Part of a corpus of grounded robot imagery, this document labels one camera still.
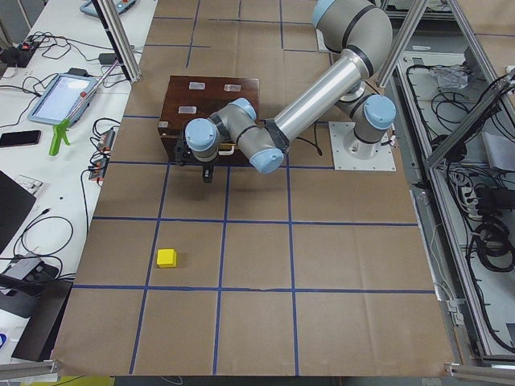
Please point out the brown paper table cover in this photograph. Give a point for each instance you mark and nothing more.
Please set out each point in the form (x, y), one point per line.
(306, 271)

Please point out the white drawer handle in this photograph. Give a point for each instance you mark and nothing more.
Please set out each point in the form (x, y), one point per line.
(226, 150)

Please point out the blue teach pendant tablet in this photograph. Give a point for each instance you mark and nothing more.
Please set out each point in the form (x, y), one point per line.
(60, 97)

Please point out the yellow cube block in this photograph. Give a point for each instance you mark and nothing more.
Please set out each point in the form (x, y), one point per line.
(166, 258)

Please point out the green grabber tool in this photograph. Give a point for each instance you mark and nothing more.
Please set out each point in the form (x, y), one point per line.
(60, 129)

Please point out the black smartphone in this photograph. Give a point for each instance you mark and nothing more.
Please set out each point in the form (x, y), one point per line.
(20, 138)

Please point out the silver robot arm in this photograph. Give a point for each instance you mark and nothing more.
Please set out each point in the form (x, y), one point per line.
(361, 34)

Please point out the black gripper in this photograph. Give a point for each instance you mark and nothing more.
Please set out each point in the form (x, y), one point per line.
(207, 174)

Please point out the black laptop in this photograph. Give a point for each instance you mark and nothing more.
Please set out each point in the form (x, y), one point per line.
(16, 204)

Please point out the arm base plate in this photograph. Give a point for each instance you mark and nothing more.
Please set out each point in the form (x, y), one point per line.
(349, 153)

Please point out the dark wooden drawer cabinet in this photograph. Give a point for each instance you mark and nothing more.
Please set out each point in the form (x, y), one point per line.
(191, 97)

